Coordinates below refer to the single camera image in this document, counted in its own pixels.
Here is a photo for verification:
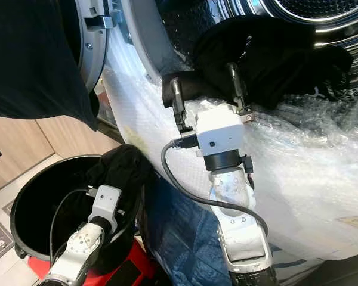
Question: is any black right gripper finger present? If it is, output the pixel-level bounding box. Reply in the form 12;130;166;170
169;77;187;133
226;61;253;116

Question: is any black garment with folds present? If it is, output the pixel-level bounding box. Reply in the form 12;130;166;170
82;143;157;264

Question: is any grey washer door gasket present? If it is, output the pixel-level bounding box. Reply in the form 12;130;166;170
119;0;181;79

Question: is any black printed garment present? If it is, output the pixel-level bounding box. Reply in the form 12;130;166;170
280;45;356;109

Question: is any blue denim cloth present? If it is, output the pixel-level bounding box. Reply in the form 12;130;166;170
139;175;234;286

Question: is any round washer door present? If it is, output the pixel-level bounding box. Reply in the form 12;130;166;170
75;0;113;95

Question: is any perforated steel washer drum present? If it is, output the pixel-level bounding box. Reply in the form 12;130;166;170
155;0;358;117

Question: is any clear bubble wrap sheet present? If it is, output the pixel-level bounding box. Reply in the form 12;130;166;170
98;41;358;270

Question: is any red stool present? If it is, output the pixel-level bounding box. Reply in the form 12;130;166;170
26;240;163;286

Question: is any large black hanging garment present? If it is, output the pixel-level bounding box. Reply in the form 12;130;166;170
0;0;100;130

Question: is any brown tape piece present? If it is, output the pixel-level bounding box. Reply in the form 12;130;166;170
339;214;358;234

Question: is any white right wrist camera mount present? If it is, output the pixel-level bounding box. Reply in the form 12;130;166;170
195;106;249;157

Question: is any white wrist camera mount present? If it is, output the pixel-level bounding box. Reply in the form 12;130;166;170
195;106;249;157
89;184;124;225

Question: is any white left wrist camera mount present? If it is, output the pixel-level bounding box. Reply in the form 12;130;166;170
89;184;124;225

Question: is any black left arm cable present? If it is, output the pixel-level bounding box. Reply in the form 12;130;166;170
48;188;94;264

